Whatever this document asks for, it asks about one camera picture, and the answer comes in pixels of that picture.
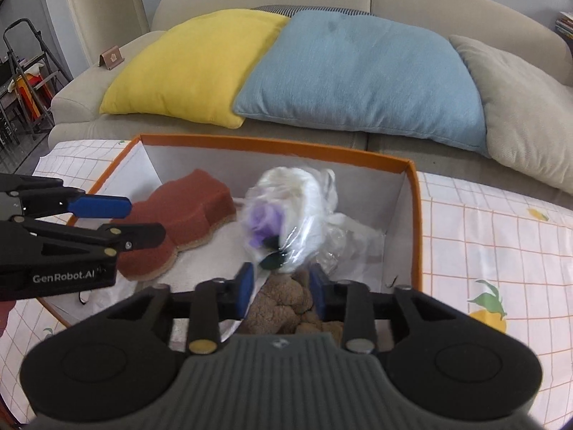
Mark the brown sponge pad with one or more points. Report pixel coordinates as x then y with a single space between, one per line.
190 209

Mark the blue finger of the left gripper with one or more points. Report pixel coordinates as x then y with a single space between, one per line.
51 237
39 197

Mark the lemon checked tablecloth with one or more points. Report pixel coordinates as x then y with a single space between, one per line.
503 257

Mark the grey-beige cushion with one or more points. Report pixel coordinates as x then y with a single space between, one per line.
528 113

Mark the small brown card stand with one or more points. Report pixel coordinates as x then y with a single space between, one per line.
111 58

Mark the black step ladder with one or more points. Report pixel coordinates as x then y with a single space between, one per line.
35 80

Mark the yellow cushion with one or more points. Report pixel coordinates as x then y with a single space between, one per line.
195 70

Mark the striped grey cushion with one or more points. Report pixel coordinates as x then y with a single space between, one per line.
291 10

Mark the blue cushion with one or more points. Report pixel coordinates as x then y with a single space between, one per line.
366 74

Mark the white cloth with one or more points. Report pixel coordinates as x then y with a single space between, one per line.
352 251

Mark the cream door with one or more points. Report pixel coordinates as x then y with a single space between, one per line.
103 24

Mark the clear plastic bag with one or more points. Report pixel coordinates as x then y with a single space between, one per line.
285 216

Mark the brown knitted plush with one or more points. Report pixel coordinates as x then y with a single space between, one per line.
284 306

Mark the stack of books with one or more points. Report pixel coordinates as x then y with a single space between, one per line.
564 27

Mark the beige sofa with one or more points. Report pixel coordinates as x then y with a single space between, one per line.
76 108

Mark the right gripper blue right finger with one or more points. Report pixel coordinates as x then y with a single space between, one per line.
346 299

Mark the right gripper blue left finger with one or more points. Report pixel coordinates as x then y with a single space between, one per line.
231 297

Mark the orange cardboard box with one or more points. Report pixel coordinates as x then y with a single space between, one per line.
380 192

